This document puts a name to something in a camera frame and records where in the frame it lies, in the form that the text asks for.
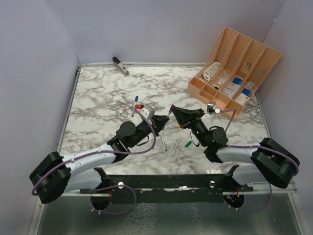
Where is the blue marker pen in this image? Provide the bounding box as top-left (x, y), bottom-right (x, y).
top-left (131, 101), bottom-right (137, 117)

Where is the green marker pen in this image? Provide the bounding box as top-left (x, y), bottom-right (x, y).
top-left (159, 132), bottom-right (168, 151)

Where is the black mounting rail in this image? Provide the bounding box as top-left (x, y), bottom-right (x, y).
top-left (80, 173), bottom-right (253, 204)

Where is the peach desk file organizer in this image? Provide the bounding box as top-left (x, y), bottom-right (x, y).
top-left (187, 27), bottom-right (282, 118)

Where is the white red box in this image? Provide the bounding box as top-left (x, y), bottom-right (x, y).
top-left (245, 81), bottom-right (255, 91)

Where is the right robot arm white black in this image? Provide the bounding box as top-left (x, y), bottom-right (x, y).
top-left (171, 106), bottom-right (300, 191)

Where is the white card packet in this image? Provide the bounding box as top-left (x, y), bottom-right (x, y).
top-left (221, 82), bottom-right (240, 98)

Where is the white oval tag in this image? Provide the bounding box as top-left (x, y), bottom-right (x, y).
top-left (203, 62), bottom-right (220, 81)

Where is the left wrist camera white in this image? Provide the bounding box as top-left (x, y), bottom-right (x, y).
top-left (136, 104), bottom-right (155, 120)

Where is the yellow marker pen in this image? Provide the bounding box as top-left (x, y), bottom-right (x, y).
top-left (172, 134), bottom-right (180, 157)

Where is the grey black stapler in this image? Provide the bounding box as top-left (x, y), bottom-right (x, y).
top-left (112, 56), bottom-right (130, 76)

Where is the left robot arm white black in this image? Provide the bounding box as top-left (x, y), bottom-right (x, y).
top-left (29, 115), bottom-right (169, 204)

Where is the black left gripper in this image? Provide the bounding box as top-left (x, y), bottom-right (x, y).
top-left (129, 114), bottom-right (168, 148)

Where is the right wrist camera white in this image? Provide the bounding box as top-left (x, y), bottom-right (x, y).
top-left (206, 101), bottom-right (221, 115)

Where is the blue eraser box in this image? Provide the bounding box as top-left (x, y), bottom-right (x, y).
top-left (242, 89), bottom-right (251, 97)
top-left (232, 76), bottom-right (244, 85)

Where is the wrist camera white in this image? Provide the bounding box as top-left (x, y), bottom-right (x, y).
top-left (206, 101), bottom-right (221, 115)
top-left (136, 104), bottom-right (155, 120)

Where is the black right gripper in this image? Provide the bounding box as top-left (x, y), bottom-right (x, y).
top-left (171, 108), bottom-right (209, 148)

